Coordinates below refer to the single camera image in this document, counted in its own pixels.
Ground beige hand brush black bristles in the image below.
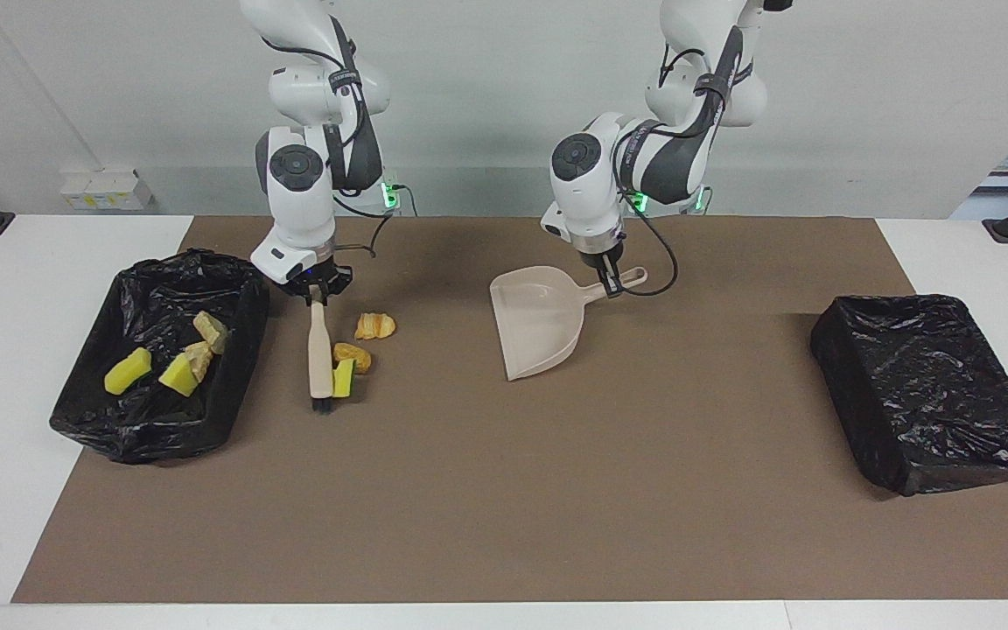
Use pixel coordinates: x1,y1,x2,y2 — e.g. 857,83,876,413
308,300,336,415

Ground brown bread bun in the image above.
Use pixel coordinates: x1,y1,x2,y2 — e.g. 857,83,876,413
333,342,373,375

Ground beige plastic dustpan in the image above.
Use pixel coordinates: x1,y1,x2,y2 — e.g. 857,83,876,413
488,265,648,382

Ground pale bread chunk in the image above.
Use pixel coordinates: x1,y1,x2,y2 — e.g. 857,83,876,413
192,311,231,354

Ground elongated striped croissant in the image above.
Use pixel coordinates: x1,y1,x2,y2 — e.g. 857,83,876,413
182,341,214,383

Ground small yellow sponge wedge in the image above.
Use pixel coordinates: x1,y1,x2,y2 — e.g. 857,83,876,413
158,353,199,398

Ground notched yellow sponge piece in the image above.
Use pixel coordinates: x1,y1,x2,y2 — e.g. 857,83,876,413
104,347,153,396

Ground black bag lined bin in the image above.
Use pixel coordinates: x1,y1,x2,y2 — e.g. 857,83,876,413
49,248,271,465
810,294,1008,497

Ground large brown paper mat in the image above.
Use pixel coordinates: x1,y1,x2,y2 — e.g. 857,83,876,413
11,215,1008,604

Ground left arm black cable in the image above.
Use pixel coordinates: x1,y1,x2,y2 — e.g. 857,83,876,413
613,26,746,298

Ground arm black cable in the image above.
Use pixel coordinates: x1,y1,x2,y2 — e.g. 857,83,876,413
259,13,419,260
613,26,746,298

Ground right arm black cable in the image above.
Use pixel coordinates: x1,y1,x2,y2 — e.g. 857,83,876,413
259,13,419,260

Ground white wall socket box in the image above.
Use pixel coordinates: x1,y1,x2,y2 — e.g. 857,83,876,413
60,170,156,211

